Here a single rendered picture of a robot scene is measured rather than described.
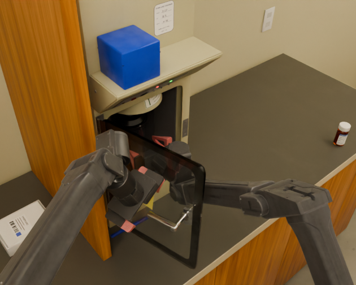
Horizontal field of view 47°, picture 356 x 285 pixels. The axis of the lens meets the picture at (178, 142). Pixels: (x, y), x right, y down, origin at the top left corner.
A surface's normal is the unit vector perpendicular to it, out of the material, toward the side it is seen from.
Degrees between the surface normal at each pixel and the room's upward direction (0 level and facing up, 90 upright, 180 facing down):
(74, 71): 90
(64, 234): 61
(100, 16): 90
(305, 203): 39
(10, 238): 0
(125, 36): 0
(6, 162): 90
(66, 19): 90
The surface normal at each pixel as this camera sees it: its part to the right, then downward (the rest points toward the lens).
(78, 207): 0.83, -0.41
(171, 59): 0.03, -0.76
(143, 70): 0.64, 0.51
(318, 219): 0.37, -0.24
